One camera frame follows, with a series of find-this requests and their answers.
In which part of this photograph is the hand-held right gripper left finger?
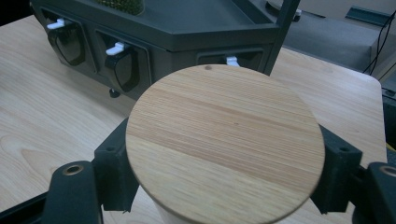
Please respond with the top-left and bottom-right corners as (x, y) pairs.
(92, 118), (140, 213)

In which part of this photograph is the grey strip on cabinet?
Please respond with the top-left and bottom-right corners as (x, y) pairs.
(345, 5), (394, 28)

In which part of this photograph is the black outlet cable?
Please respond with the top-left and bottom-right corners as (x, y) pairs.
(362, 8), (396, 77)

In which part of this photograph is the jar of green beans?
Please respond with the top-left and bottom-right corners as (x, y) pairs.
(92, 0), (146, 17)

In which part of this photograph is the glass jar with wooden lid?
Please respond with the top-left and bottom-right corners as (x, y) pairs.
(125, 63), (326, 224)

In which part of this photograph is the white rack drawer handle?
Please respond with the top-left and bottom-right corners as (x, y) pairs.
(46, 18), (66, 31)
(106, 41), (131, 57)
(226, 55), (241, 67)

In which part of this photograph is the dark grey corner storage rack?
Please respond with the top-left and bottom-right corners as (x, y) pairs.
(30, 0), (302, 101)

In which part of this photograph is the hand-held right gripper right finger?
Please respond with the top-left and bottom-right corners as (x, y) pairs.
(310, 124), (364, 216)

